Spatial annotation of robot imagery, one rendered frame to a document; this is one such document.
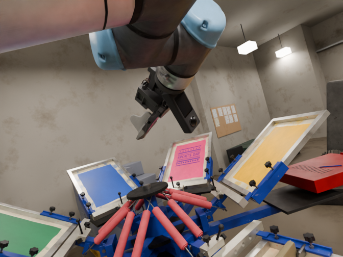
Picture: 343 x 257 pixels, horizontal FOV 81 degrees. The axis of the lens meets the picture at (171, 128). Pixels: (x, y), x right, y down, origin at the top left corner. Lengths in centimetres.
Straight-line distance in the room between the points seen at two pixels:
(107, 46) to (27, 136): 436
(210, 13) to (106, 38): 15
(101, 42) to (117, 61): 3
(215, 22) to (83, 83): 479
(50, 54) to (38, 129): 162
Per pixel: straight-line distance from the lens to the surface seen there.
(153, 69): 43
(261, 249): 126
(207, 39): 32
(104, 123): 490
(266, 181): 142
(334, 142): 450
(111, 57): 28
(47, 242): 177
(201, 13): 32
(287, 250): 111
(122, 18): 18
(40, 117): 468
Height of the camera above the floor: 167
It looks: 1 degrees up
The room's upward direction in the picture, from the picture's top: 15 degrees counter-clockwise
